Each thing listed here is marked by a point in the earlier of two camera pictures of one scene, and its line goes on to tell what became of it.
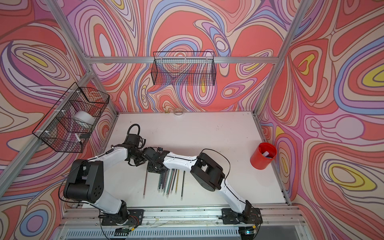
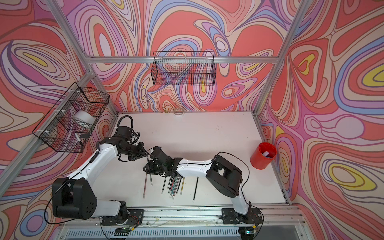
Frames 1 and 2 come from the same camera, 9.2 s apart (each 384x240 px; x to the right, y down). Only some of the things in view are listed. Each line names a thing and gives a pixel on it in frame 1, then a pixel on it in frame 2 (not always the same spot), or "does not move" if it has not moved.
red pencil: [147, 173] does not move
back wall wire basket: [184, 68] does not move
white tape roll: [84, 116] does not move
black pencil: [182, 184] -> [195, 189]
